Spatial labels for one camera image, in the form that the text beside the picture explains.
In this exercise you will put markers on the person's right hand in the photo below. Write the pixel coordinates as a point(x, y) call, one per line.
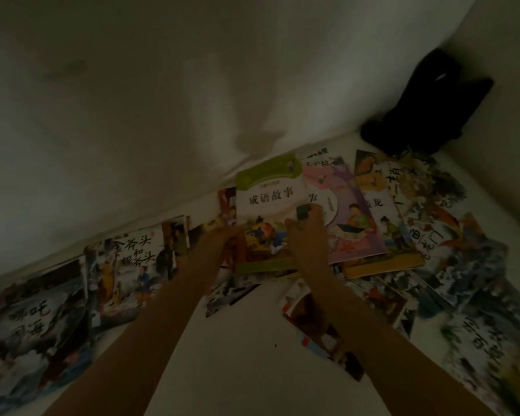
point(312, 242)

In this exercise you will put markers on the person's left hand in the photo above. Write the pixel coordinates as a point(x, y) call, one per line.
point(216, 246)

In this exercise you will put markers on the green-bordered picture book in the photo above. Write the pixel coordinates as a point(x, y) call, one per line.
point(268, 194)

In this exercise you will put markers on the pile of books and magazines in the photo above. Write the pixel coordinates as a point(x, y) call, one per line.
point(437, 238)

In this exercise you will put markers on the ink-painted dragon picture book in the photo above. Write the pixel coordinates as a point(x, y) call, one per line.
point(34, 333)

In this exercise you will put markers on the person's right forearm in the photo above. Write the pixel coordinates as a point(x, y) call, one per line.
point(394, 355)

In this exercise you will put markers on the person's left forearm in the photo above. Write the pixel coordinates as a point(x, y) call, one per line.
point(138, 350)

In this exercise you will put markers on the black cloth object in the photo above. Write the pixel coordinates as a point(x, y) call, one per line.
point(429, 108)

